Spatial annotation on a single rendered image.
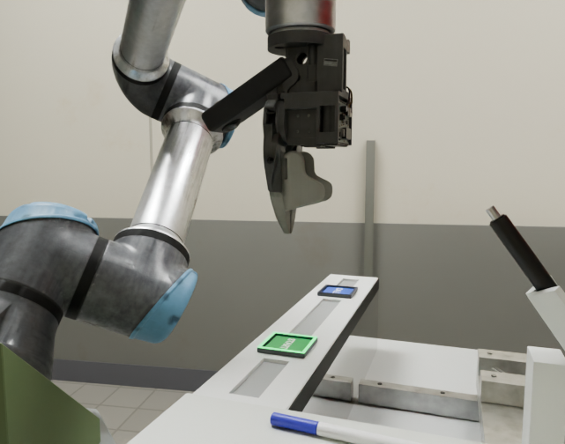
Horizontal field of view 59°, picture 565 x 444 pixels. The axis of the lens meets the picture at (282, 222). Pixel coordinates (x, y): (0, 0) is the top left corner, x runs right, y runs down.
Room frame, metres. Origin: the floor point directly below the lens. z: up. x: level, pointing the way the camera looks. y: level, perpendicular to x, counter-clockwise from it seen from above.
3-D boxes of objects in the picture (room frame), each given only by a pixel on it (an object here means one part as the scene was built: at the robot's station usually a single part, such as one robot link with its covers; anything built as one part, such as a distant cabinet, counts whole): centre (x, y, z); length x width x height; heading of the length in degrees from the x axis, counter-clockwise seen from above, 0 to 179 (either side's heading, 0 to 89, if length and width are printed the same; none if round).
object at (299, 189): (0.54, -0.02, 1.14); 0.06 x 0.03 x 0.09; 71
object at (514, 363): (0.66, -0.31, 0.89); 0.08 x 0.03 x 0.03; 71
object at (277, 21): (0.56, -0.02, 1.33); 0.08 x 0.08 x 0.05
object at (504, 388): (0.59, -0.29, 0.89); 0.08 x 0.03 x 0.03; 71
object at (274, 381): (0.68, -0.05, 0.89); 0.55 x 0.09 x 0.14; 161
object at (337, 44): (0.55, -0.03, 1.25); 0.09 x 0.08 x 0.12; 71
